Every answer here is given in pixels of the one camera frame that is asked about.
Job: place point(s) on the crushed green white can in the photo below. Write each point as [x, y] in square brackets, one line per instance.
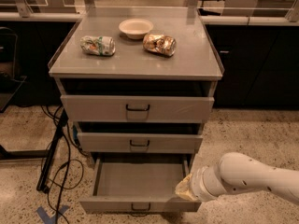
[98, 45]

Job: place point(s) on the grey bottom drawer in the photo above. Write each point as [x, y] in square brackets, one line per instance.
[138, 184]

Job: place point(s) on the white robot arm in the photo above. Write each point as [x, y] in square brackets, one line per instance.
[236, 173]

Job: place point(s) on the grey drawer cabinet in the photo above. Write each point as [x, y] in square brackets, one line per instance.
[193, 60]

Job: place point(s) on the grey top drawer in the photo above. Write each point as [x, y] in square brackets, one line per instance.
[123, 100]

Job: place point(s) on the white paper bowl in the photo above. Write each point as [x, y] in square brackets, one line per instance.
[135, 29]

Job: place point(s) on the black metal floor bar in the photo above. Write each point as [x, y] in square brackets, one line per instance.
[42, 182]

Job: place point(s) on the grey middle drawer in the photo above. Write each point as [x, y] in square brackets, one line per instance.
[139, 137]

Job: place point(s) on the black chair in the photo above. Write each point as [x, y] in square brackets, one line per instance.
[10, 72]

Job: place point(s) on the padded gripper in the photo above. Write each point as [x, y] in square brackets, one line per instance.
[198, 183]

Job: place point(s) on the crushed gold can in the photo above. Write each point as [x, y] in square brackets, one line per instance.
[160, 44]

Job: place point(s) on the grey drawer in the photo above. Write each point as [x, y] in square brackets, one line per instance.
[123, 100]
[139, 137]
[138, 184]

